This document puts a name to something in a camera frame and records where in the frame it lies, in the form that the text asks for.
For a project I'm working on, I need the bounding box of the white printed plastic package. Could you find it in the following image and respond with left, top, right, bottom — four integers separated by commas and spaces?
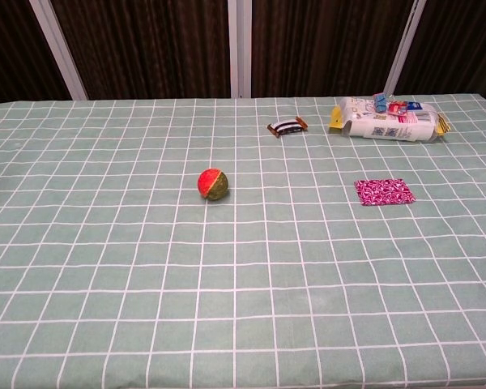
328, 92, 452, 144

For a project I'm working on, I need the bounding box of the pink patterned cloth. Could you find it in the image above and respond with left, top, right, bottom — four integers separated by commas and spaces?
353, 178, 417, 207

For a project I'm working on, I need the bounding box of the red and green ball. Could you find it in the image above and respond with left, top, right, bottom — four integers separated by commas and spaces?
196, 167, 230, 202

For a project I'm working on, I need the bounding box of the green checked tablecloth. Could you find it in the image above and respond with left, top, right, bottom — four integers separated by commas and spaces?
0, 93, 486, 389

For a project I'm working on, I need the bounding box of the black white striped snack bar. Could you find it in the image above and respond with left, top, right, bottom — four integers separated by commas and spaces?
266, 115, 310, 139

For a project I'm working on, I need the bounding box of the dark white-framed partition panel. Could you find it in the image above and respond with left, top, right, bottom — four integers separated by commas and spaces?
28, 0, 244, 100
237, 0, 427, 98
382, 0, 486, 109
0, 0, 89, 105

